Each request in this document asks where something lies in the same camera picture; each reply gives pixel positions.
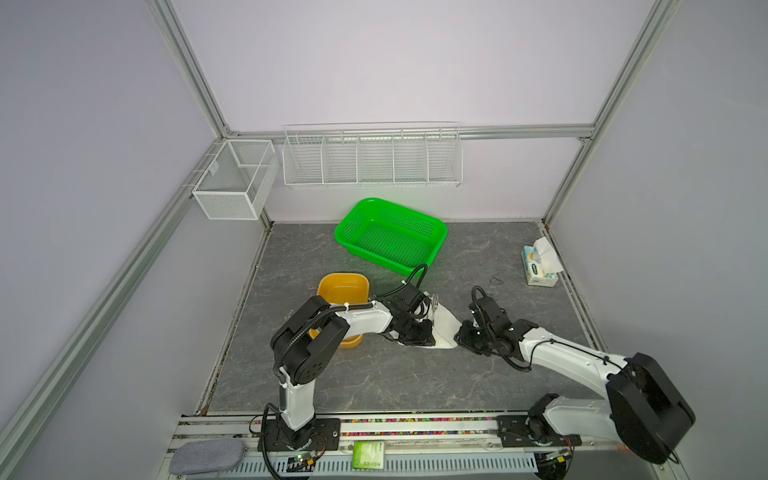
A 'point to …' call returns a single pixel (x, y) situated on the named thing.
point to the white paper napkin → (445, 328)
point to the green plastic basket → (392, 236)
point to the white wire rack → (372, 154)
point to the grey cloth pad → (200, 456)
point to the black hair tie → (497, 279)
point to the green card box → (368, 455)
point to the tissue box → (541, 264)
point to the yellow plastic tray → (342, 288)
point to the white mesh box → (236, 178)
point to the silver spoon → (435, 300)
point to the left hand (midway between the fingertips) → (434, 347)
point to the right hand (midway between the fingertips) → (455, 339)
